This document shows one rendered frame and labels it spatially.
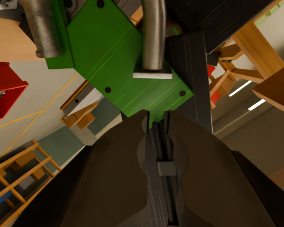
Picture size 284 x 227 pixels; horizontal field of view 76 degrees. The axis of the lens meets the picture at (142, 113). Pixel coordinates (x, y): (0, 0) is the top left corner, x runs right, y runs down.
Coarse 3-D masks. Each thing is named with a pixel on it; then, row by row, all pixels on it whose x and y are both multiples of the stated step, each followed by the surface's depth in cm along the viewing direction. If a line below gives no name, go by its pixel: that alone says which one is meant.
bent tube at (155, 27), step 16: (144, 0) 22; (160, 0) 21; (144, 16) 23; (160, 16) 22; (144, 32) 24; (160, 32) 23; (144, 48) 24; (160, 48) 24; (144, 64) 25; (160, 64) 25
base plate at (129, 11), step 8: (128, 0) 73; (136, 0) 78; (16, 8) 39; (120, 8) 73; (128, 8) 78; (136, 8) 84; (0, 16) 38; (8, 16) 39; (16, 16) 41; (128, 16) 86
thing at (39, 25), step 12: (24, 0) 21; (36, 0) 22; (48, 0) 23; (36, 12) 22; (48, 12) 23; (36, 24) 23; (48, 24) 23; (36, 36) 24; (48, 36) 24; (48, 48) 24; (60, 48) 26
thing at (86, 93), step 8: (168, 16) 38; (168, 24) 44; (80, 88) 44; (88, 88) 44; (72, 96) 45; (80, 96) 45; (88, 96) 46; (96, 96) 55; (64, 104) 47; (72, 104) 46; (80, 104) 47; (88, 104) 57; (64, 112) 47; (72, 112) 48
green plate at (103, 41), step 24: (96, 0) 24; (72, 24) 26; (96, 24) 26; (120, 24) 26; (72, 48) 28; (96, 48) 27; (120, 48) 27; (96, 72) 29; (120, 72) 29; (120, 96) 31; (144, 96) 31; (168, 96) 31
